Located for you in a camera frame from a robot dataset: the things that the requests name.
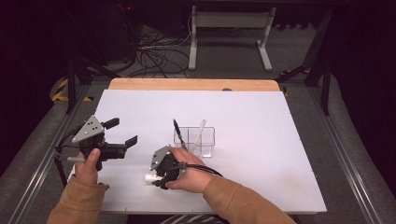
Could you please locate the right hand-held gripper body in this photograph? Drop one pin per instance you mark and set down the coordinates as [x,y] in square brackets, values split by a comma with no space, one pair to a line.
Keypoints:
[163,163]

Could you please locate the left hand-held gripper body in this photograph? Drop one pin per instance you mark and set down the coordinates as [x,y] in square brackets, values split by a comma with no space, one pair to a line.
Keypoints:
[90,132]

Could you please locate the white cylinder tube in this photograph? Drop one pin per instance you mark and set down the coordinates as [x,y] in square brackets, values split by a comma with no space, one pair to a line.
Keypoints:
[151,178]

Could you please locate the black pen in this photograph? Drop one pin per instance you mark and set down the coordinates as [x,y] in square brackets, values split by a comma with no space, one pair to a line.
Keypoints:
[179,132]

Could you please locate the clear plastic desk organizer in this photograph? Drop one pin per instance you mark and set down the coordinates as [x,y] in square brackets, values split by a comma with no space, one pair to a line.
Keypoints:
[205,146]

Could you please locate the white pen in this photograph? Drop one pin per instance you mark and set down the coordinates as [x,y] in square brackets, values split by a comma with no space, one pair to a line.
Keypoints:
[200,132]

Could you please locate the person's right hand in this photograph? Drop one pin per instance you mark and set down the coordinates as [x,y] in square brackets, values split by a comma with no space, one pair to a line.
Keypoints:
[193,177]

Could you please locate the person's left hand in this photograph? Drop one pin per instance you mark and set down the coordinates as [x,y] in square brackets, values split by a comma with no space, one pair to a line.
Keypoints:
[87,169]

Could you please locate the person's striped clothing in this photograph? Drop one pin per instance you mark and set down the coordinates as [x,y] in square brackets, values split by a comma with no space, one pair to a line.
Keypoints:
[193,219]

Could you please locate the yellow black hazard tape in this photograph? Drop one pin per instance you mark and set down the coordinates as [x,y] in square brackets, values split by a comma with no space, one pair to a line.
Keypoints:
[59,96]

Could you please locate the black tripod stand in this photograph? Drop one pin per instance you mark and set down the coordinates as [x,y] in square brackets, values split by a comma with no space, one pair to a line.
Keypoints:
[71,81]
[325,87]

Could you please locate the white table board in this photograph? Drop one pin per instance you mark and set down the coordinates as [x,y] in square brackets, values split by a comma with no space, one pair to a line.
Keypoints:
[249,140]

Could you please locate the white metal stand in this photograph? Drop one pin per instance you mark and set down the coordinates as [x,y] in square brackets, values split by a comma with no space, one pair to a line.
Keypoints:
[230,20]

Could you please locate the aluminium floor rail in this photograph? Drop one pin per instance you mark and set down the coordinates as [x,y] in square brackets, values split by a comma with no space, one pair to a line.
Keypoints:
[345,161]
[40,168]

